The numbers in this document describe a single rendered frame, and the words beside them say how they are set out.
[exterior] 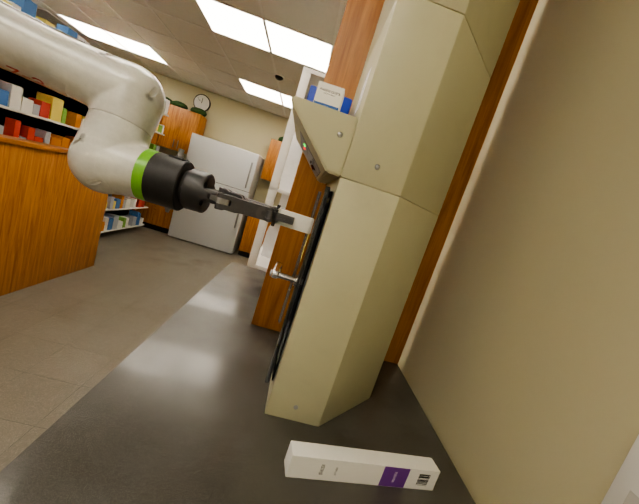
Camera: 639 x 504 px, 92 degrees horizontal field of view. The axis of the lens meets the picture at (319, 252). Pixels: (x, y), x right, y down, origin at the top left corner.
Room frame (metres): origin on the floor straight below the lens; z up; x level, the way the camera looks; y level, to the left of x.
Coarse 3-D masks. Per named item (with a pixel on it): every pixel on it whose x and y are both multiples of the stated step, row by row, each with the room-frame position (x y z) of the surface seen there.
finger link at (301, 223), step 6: (282, 210) 0.57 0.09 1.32; (294, 216) 0.57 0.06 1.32; (300, 216) 0.57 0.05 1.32; (276, 222) 0.57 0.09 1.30; (282, 222) 0.57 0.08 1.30; (294, 222) 0.57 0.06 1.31; (300, 222) 0.57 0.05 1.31; (306, 222) 0.58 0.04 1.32; (312, 222) 0.58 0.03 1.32; (294, 228) 0.57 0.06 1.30; (300, 228) 0.58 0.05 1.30; (306, 228) 0.58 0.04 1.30
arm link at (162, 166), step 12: (156, 156) 0.53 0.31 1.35; (168, 156) 0.54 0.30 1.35; (180, 156) 0.55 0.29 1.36; (156, 168) 0.51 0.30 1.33; (168, 168) 0.52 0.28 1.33; (180, 168) 0.53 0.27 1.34; (192, 168) 0.57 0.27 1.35; (144, 180) 0.51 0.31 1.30; (156, 180) 0.51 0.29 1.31; (168, 180) 0.51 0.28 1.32; (180, 180) 0.53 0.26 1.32; (144, 192) 0.52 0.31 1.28; (156, 192) 0.52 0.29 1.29; (168, 192) 0.52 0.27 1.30; (180, 192) 0.53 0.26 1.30; (156, 204) 0.54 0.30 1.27; (168, 204) 0.53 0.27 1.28; (180, 204) 0.56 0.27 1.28
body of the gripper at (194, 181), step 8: (192, 176) 0.53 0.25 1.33; (200, 176) 0.54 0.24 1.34; (208, 176) 0.55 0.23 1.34; (184, 184) 0.52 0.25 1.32; (192, 184) 0.53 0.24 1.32; (200, 184) 0.53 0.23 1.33; (208, 184) 0.55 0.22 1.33; (184, 192) 0.52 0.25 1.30; (192, 192) 0.53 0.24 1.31; (200, 192) 0.53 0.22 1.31; (208, 192) 0.53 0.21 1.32; (216, 192) 0.53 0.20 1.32; (184, 200) 0.53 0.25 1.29; (192, 200) 0.53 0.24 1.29; (200, 200) 0.54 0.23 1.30; (208, 200) 0.52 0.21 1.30; (192, 208) 0.54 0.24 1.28; (200, 208) 0.54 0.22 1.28
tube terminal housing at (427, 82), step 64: (384, 64) 0.54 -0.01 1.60; (448, 64) 0.55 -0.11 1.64; (384, 128) 0.54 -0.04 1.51; (448, 128) 0.62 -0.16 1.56; (384, 192) 0.55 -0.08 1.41; (320, 256) 0.54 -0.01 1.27; (384, 256) 0.57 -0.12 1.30; (320, 320) 0.54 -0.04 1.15; (384, 320) 0.64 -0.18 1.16; (320, 384) 0.55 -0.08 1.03
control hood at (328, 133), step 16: (304, 112) 0.53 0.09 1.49; (320, 112) 0.53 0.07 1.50; (336, 112) 0.54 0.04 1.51; (304, 128) 0.54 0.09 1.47; (320, 128) 0.53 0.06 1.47; (336, 128) 0.54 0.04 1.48; (352, 128) 0.54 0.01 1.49; (320, 144) 0.53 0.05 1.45; (336, 144) 0.54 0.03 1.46; (320, 160) 0.54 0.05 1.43; (336, 160) 0.54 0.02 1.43; (320, 176) 0.69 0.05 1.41; (336, 176) 0.55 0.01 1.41
